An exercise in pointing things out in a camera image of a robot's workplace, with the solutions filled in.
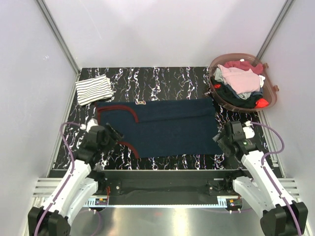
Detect navy tank top red trim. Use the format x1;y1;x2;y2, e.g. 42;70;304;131
95;98;222;158

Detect black white striped tank top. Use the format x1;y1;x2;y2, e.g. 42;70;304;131
75;75;114;106

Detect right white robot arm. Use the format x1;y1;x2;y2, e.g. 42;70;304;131
213;121;308;236

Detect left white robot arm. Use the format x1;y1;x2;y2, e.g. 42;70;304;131
28;119;123;236

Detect orange red garment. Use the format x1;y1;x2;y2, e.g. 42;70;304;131
255;98;269;109

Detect left small circuit board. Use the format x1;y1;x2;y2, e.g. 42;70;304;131
95;198;108;206

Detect small circuit board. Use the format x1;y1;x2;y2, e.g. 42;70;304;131
227;198;243;207
95;198;108;206

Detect right small circuit board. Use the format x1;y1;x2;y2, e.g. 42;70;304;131
227;198;243;207

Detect brown translucent plastic basket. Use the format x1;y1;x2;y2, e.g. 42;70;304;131
208;53;279;113

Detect light pink garment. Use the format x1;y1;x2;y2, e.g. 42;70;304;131
218;65;267;94

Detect grey garment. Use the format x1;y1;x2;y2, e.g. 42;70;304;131
213;68;264;100

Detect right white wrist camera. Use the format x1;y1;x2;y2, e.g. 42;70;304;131
243;121;255;139

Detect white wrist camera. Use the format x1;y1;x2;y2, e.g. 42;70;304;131
80;118;98;132
243;121;255;139

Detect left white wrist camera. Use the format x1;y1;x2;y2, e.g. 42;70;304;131
80;118;98;132

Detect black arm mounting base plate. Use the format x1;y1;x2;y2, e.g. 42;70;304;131
93;170;241;206

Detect aluminium frame rail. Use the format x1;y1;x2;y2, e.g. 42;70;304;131
34;177;300;198

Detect left aluminium corner post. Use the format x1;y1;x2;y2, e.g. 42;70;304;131
35;0;81;74

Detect aluminium corner post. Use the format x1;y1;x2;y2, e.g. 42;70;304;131
256;0;295;60
35;0;81;74

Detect right aluminium corner post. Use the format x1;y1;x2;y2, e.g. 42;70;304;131
256;0;295;60

